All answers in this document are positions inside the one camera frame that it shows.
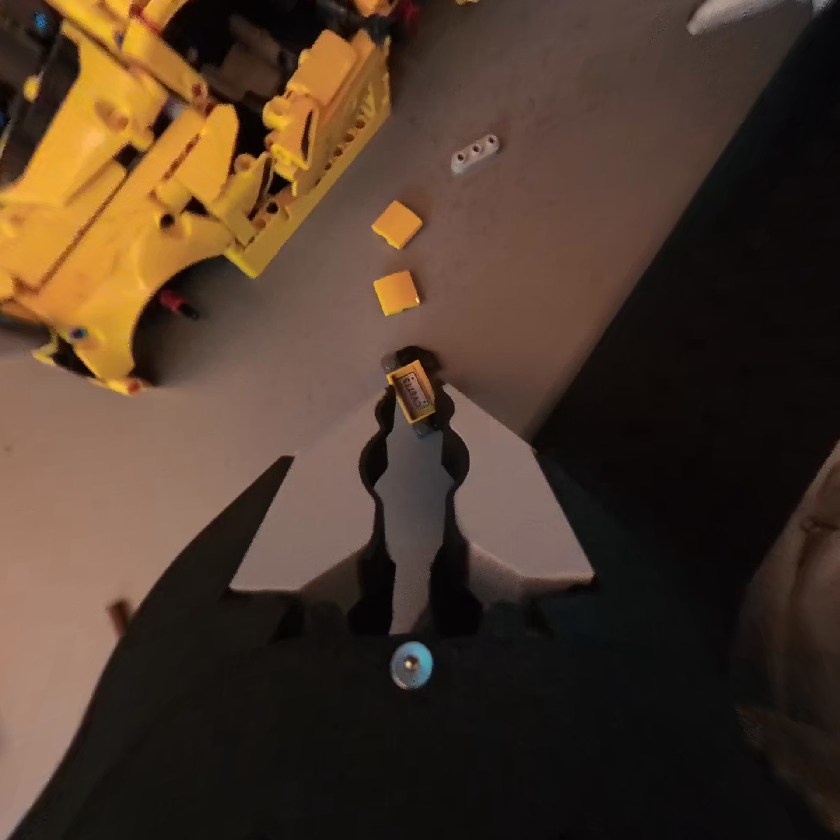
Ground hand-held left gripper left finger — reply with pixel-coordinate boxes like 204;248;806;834
230;392;395;593

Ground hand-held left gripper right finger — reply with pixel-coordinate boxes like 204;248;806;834
440;385;595;602

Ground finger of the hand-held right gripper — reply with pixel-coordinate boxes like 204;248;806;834
686;0;816;35

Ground small yellow black brick assembly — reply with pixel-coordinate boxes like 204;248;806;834
381;344;448;441

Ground yellow curved slope piece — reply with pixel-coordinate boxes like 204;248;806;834
371;200;424;251
373;269;421;318

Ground grey desk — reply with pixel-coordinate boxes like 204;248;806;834
0;0;815;828

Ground light grey holed beam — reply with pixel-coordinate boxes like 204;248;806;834
451;134;501;177

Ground yellow toy brick car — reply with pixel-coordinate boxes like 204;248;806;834
0;0;395;398

